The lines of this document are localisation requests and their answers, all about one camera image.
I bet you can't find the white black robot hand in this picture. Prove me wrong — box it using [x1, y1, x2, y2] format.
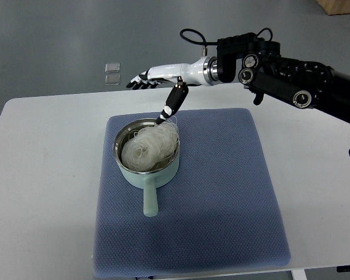
[127, 57, 219, 125]

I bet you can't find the white vermicelli nest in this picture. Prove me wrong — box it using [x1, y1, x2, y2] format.
[121, 121, 179, 172]

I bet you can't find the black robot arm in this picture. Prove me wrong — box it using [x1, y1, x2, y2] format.
[180, 27, 350, 124]

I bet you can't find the mint green steel pot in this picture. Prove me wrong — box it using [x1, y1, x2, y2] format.
[113, 118, 180, 217]

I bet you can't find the upper floor metal plate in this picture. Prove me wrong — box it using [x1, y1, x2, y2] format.
[105, 62, 120, 73]

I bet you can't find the blue textured mat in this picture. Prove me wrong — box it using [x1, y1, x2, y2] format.
[93, 108, 291, 278]

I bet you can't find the wooden box corner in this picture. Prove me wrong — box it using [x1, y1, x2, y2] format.
[316, 0, 350, 16]

